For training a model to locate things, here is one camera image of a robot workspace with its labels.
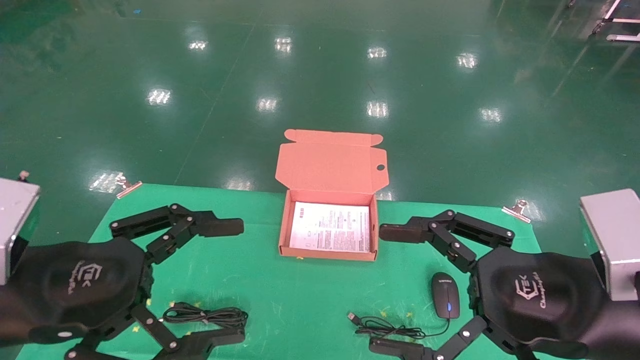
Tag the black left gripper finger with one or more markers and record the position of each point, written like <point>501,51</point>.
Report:
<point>210,345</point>
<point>215,226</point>

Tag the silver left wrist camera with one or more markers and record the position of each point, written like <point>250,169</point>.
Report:
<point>15,220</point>

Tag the white printed instruction sheet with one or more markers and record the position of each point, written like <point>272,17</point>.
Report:
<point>330,226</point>

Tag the silver metal binder clip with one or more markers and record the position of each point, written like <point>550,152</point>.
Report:
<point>517,211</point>
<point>127,187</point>

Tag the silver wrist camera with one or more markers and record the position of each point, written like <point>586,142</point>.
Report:
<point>15,220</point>
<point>612,240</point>

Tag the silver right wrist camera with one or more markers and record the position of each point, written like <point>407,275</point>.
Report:
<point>612,240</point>

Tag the green table mat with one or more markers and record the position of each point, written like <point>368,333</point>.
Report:
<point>280,300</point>

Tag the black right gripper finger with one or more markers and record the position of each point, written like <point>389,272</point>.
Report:
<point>400,349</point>
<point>405,232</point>

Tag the white metal frame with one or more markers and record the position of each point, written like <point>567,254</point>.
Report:
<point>620,20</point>

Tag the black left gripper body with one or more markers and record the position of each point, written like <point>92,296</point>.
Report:
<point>75,285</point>

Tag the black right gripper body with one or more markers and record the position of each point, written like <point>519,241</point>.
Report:
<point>540,295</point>

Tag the open brown cardboard box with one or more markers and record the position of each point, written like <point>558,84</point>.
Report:
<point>327,165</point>

